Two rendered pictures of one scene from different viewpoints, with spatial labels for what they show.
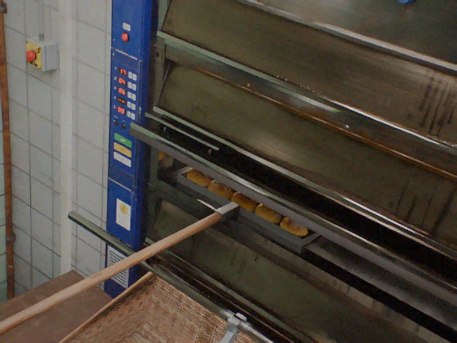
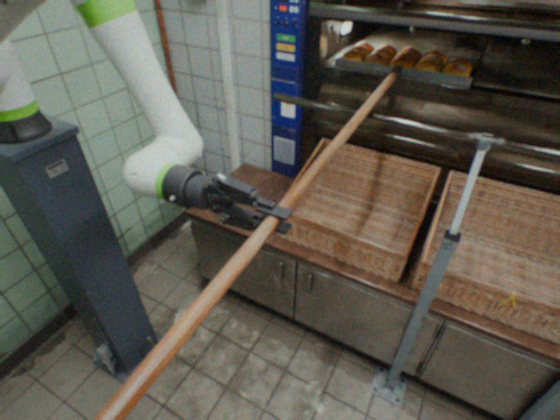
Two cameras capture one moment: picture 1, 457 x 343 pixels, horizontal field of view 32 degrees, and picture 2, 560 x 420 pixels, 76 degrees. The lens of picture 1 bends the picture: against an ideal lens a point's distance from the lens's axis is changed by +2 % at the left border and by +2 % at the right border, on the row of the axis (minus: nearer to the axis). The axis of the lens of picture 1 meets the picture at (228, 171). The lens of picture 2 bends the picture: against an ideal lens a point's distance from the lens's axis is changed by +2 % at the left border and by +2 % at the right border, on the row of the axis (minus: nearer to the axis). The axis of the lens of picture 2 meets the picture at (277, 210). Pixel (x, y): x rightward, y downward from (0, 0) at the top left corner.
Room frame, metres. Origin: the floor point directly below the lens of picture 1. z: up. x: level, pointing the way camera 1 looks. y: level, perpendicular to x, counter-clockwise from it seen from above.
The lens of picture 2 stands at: (0.91, 0.71, 1.67)
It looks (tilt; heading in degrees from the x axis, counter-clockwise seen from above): 39 degrees down; 350
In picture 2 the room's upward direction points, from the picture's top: straight up
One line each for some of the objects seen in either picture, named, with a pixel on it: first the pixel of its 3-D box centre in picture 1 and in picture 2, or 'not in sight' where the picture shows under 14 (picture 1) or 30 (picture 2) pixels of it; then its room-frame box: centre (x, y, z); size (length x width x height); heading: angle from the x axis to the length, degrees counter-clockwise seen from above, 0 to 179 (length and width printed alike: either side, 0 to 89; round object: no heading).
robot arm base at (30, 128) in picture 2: not in sight; (7, 117); (1.99, 1.30, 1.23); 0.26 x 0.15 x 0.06; 50
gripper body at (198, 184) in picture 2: not in sight; (212, 196); (1.55, 0.74, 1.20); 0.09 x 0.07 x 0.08; 52
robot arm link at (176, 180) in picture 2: not in sight; (187, 186); (1.60, 0.80, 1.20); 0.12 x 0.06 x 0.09; 142
